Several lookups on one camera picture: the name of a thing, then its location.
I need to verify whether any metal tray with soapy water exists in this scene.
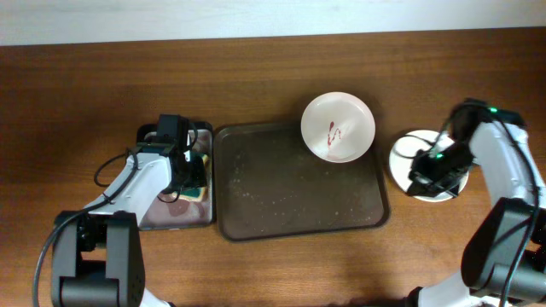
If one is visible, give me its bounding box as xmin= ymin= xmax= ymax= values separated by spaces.
xmin=139 ymin=122 xmax=213 ymax=230

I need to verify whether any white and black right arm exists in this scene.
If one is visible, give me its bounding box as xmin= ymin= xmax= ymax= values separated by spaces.
xmin=405 ymin=98 xmax=545 ymax=306

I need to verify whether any green and yellow scrub sponge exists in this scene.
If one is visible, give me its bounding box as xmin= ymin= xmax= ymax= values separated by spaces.
xmin=182 ymin=153 xmax=209 ymax=202

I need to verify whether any cream plate with red stain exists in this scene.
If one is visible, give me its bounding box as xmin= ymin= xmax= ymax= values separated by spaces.
xmin=388 ymin=130 xmax=469 ymax=203

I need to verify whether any pinkish plate with red stain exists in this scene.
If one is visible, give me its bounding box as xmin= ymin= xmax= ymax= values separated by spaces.
xmin=300 ymin=92 xmax=376 ymax=163

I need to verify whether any dark brown serving tray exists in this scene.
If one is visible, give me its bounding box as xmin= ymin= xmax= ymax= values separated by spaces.
xmin=212 ymin=123 xmax=391 ymax=242

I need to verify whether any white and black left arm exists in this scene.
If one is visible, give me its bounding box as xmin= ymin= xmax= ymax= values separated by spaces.
xmin=42 ymin=143 xmax=207 ymax=306

